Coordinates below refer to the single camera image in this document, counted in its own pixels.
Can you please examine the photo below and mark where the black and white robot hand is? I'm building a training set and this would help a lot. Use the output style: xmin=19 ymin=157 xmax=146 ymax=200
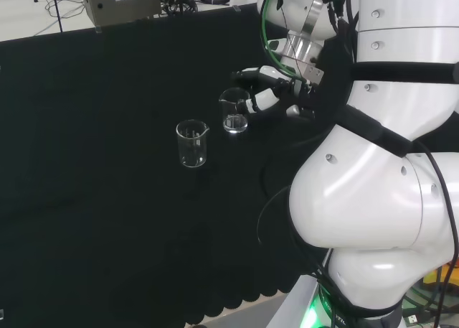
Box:
xmin=231 ymin=65 xmax=317 ymax=121

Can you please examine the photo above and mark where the clear glass beaker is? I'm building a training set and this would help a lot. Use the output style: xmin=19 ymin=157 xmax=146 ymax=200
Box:
xmin=175 ymin=118 xmax=210 ymax=169
xmin=218 ymin=87 xmax=251 ymax=133

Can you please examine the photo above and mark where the grey metal cabinet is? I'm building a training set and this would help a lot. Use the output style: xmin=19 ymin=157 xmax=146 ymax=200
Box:
xmin=78 ymin=0 xmax=162 ymax=27

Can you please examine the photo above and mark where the black bench cloth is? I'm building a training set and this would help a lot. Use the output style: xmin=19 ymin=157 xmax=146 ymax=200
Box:
xmin=0 ymin=3 xmax=459 ymax=326

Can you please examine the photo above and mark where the black stand pole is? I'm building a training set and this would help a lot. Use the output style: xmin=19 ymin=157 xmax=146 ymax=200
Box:
xmin=43 ymin=0 xmax=65 ymax=33

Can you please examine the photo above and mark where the yellow stop button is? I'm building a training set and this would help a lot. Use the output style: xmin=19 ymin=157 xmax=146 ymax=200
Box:
xmin=422 ymin=265 xmax=459 ymax=286

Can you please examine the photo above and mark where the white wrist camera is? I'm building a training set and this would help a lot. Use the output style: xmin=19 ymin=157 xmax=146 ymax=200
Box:
xmin=267 ymin=38 xmax=288 ymax=55

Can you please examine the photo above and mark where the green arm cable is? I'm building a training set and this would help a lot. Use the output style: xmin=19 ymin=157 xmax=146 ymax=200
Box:
xmin=260 ymin=0 xmax=301 ymax=80

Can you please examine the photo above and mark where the black cable tangle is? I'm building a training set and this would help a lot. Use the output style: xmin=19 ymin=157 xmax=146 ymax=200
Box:
xmin=159 ymin=0 xmax=230 ymax=17

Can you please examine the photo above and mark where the green cable loop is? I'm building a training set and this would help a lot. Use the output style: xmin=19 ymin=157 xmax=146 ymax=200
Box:
xmin=407 ymin=284 xmax=459 ymax=328

